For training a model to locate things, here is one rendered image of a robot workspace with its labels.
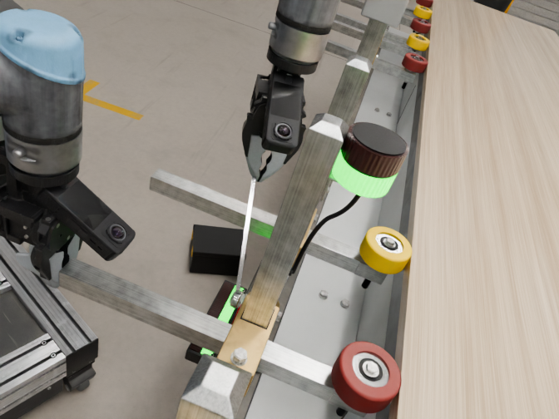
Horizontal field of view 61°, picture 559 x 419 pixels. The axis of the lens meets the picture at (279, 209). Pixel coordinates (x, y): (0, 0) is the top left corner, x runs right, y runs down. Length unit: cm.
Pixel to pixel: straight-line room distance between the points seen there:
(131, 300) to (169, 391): 93
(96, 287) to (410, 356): 42
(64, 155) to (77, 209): 7
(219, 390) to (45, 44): 33
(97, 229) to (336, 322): 59
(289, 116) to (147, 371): 112
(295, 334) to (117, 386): 74
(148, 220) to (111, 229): 143
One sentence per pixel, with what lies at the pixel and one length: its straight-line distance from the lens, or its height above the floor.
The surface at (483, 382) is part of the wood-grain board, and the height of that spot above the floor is 90.
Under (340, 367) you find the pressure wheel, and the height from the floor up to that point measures 91.
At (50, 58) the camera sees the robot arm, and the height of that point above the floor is 116.
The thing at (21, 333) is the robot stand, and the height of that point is 21.
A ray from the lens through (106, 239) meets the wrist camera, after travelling 58.
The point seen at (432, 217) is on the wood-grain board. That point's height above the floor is 90.
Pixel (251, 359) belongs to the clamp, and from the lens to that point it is 60.
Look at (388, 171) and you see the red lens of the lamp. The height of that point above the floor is 116.
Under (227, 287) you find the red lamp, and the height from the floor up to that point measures 70.
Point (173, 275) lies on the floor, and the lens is 182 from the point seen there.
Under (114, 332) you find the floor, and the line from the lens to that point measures 166.
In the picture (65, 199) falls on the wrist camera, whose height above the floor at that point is 99.
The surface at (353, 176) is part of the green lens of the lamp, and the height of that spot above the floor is 114.
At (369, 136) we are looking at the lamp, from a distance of 45.
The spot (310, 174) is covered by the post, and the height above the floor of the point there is 112.
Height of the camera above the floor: 137
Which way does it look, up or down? 38 degrees down
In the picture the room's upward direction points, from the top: 19 degrees clockwise
